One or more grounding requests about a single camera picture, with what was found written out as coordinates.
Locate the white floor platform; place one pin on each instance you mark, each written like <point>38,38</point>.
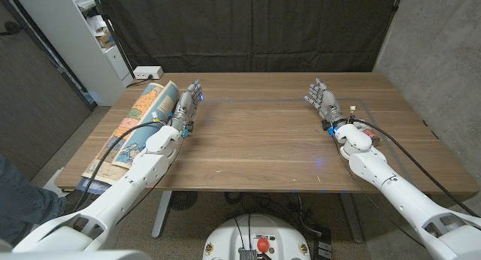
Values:
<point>52,185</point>

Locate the white table leg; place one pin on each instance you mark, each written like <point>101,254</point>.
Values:
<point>161,215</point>
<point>353,222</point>

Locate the black floor power strip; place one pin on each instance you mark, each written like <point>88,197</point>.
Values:
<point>323,248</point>

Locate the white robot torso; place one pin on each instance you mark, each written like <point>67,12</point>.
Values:
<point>75,256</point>

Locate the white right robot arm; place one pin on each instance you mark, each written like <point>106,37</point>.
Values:
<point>376,166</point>

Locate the paper map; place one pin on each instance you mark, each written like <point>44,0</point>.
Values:
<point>150,102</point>

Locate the round black floor fan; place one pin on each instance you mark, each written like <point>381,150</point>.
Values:
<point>183,200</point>

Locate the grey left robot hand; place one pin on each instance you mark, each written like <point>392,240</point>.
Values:
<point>186,106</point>

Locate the person in blue jeans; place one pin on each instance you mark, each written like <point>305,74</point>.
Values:
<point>22,200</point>

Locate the red and white can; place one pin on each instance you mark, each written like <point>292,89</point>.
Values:
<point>371,134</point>

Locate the white crumpled packaging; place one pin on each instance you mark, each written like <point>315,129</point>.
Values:
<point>95,24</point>

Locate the black curtain backdrop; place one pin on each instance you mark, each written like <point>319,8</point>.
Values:
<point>244,27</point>

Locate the red emergency stop button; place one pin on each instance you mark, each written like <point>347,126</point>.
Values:
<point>263,245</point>

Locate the brown cardboard box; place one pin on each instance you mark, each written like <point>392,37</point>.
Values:
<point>105,40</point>

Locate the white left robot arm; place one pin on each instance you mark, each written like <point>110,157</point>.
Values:
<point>143,170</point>

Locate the white shelf cabinet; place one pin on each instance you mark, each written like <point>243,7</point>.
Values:
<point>75,46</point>

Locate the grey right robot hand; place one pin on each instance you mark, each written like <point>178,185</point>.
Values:
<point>328,102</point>

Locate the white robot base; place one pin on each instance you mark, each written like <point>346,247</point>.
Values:
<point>233,233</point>

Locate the white power box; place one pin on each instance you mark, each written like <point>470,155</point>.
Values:
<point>147,72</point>

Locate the black backdrop stand pole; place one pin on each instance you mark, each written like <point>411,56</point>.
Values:
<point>111,32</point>

